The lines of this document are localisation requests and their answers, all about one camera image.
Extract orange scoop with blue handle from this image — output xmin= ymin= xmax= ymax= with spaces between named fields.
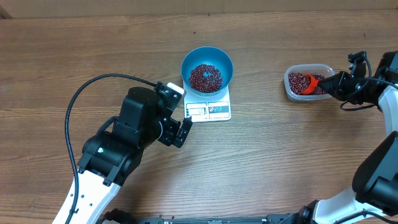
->
xmin=300 ymin=73 xmax=319 ymax=95

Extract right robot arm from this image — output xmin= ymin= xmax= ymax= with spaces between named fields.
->
xmin=281 ymin=51 xmax=397 ymax=224

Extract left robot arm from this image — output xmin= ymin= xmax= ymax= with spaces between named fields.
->
xmin=54 ymin=82 xmax=192 ymax=223

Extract white digital kitchen scale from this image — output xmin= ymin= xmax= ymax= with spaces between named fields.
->
xmin=183 ymin=83 xmax=231 ymax=123

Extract red beans in bowl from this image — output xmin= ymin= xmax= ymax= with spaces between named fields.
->
xmin=188 ymin=64 xmax=223 ymax=93

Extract blue plastic bowl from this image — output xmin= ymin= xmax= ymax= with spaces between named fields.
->
xmin=181 ymin=46 xmax=234 ymax=96

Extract clear plastic container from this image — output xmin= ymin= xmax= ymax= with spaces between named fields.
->
xmin=284 ymin=63 xmax=335 ymax=102

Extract red beans in container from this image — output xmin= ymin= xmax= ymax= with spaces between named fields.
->
xmin=288 ymin=72 xmax=326 ymax=95

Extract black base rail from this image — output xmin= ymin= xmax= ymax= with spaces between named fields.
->
xmin=99 ymin=207 xmax=315 ymax=224

